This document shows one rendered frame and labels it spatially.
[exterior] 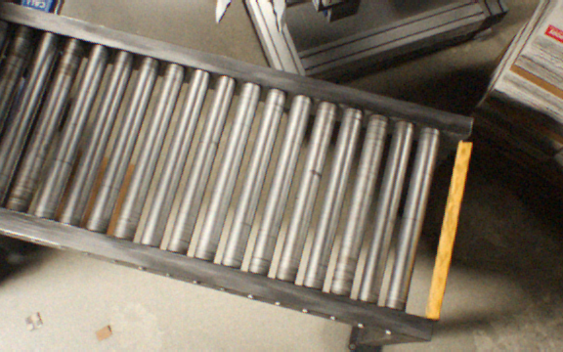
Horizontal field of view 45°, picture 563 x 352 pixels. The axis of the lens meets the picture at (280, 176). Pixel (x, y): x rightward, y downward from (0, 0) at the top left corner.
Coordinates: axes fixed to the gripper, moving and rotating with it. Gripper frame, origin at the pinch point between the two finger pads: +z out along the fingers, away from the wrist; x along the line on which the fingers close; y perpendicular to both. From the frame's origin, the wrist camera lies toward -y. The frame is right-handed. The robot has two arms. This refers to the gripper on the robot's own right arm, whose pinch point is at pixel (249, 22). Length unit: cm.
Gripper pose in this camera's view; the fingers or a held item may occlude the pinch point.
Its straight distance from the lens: 126.6
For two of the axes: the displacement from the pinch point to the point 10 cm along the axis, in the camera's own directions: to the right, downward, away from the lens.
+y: -1.6, 2.4, 9.6
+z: -1.0, 9.6, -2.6
